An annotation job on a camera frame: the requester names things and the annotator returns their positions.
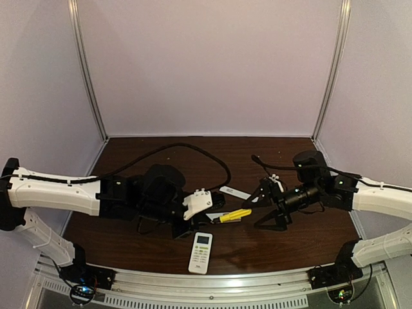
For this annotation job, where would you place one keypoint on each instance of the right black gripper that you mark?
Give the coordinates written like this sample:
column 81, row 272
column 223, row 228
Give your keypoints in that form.
column 279, row 201

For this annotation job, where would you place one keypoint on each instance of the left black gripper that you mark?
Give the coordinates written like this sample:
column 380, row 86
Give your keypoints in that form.
column 188, row 225

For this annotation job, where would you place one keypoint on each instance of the slim white remote control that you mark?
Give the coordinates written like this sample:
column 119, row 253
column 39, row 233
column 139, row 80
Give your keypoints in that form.
column 221, row 217

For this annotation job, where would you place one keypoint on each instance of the yellow handled screwdriver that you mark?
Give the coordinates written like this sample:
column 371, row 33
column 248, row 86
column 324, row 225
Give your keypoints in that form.
column 240, row 213

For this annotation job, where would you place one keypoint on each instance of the white battery cover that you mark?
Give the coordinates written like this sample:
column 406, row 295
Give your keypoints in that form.
column 234, row 192

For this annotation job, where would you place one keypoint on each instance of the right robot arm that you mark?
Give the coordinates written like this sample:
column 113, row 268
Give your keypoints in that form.
column 339, row 190

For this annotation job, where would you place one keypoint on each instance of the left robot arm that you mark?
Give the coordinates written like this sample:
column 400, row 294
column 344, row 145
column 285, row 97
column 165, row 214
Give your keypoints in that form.
column 156, row 195

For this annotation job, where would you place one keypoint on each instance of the white air conditioner remote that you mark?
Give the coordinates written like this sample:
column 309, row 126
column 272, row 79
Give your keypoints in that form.
column 200, row 253

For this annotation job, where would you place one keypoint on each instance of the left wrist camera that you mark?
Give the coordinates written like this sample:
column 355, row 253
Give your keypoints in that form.
column 200, row 201

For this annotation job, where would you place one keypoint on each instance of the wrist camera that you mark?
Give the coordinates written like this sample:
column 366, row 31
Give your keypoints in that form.
column 200, row 201
column 278, row 182

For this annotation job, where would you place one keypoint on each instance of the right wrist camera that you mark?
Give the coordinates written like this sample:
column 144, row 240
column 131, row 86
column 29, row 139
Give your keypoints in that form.
column 278, row 182

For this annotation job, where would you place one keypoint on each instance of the curved aluminium front rail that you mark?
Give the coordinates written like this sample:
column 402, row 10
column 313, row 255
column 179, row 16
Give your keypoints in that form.
column 290, row 289

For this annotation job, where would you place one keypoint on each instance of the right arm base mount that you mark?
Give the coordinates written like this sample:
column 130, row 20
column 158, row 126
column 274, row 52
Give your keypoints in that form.
column 337, row 280

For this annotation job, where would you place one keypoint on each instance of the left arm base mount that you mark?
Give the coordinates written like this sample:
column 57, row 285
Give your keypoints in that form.
column 84, row 282

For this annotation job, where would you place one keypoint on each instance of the right aluminium frame post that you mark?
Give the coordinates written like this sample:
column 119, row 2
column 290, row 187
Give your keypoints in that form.
column 339, row 46

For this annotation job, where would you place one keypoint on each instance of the aluminium frame post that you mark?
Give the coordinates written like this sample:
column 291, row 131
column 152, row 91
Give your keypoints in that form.
column 73, row 7
column 339, row 46

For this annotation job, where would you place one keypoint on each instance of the left aluminium frame post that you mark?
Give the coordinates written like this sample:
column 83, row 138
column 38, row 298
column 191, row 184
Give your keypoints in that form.
column 73, row 7

